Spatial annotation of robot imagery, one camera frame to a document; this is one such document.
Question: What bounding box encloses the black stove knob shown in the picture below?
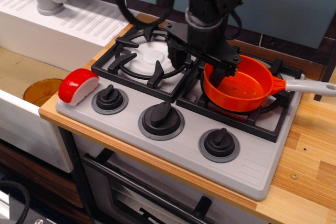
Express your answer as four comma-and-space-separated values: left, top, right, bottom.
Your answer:
198, 128, 240, 163
138, 102, 185, 141
91, 84, 129, 115

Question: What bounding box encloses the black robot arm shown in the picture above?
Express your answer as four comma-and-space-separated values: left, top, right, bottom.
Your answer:
164, 0, 243, 88

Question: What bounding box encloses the toy oven door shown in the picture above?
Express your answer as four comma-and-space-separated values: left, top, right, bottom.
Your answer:
82, 148, 264, 223

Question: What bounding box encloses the black left burner grate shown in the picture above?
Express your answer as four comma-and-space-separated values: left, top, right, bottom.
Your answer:
91, 27, 203, 103

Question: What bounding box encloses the grey toy stove top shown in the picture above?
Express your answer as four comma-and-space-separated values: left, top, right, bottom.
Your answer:
55, 22, 307, 200

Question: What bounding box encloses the black right stove knob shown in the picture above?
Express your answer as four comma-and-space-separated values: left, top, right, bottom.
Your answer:
198, 128, 240, 163

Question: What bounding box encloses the black right burner grate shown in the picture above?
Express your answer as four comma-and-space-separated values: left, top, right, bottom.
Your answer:
176, 60, 302, 143

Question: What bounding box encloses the amber plastic sink drain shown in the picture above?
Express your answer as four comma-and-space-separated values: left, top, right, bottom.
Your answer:
23, 78, 63, 107

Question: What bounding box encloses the black left stove knob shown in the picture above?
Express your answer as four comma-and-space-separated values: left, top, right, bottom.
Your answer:
91, 84, 129, 115

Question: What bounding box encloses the red and white toy sushi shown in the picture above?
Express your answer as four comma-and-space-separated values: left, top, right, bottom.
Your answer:
58, 68, 99, 106

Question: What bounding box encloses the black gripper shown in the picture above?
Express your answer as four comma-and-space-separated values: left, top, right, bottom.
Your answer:
164, 10, 241, 88

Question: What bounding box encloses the black middle stove knob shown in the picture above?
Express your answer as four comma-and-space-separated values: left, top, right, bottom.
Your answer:
138, 102, 185, 141

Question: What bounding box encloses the white toy sink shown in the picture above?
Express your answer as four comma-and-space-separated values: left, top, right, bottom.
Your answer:
1, 0, 128, 173

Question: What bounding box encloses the black burner grate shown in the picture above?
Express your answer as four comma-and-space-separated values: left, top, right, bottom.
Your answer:
91, 27, 203, 103
176, 60, 302, 143

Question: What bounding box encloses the orange pot with grey handle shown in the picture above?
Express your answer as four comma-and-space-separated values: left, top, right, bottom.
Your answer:
203, 55, 335, 112

